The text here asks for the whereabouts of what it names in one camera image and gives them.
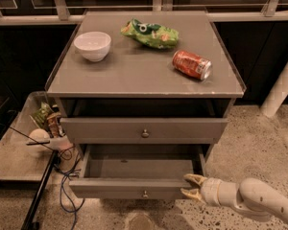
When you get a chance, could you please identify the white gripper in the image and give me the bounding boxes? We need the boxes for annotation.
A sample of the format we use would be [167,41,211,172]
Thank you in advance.
[180,173,221,206]

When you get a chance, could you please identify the brown snack packet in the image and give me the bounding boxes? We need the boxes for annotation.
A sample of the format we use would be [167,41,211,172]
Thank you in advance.
[47,112,63,138]

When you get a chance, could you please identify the metal window railing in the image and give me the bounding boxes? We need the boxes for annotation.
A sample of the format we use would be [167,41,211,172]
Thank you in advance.
[0,0,288,25]

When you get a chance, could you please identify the white ceramic bowl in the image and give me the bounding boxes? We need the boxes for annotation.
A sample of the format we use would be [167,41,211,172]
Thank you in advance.
[74,32,111,62]

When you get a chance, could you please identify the black metal stand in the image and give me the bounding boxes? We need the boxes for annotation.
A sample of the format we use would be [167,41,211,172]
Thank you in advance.
[21,151,59,230]

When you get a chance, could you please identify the green chip bag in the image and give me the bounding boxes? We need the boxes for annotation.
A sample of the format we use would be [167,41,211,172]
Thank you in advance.
[120,18,179,49]

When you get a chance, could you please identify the grey drawer cabinet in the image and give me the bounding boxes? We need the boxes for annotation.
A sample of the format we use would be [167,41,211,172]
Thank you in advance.
[43,11,247,165]

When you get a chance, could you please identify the red soda can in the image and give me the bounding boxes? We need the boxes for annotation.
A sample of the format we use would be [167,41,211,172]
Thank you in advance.
[172,50,212,81]

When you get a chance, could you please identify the clear plastic bin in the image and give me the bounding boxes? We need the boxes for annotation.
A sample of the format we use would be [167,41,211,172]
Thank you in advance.
[0,91,72,180]

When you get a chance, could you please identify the grey drawer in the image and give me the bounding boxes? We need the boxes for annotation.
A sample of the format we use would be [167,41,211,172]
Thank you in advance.
[69,145,204,200]
[60,118,228,144]

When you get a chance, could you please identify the blue cable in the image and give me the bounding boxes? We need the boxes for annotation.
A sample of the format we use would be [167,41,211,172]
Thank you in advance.
[53,147,89,230]

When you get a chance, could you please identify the white round ball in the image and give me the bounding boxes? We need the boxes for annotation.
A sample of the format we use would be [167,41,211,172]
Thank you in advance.
[26,128,50,157]

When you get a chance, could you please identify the green snack packet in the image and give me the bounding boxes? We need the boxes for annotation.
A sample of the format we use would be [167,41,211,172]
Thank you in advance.
[30,102,53,128]

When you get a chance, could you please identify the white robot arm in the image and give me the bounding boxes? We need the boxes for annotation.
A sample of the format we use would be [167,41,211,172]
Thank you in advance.
[181,61,288,225]

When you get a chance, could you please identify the grey top drawer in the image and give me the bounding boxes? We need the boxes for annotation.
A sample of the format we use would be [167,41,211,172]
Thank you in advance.
[60,118,228,144]

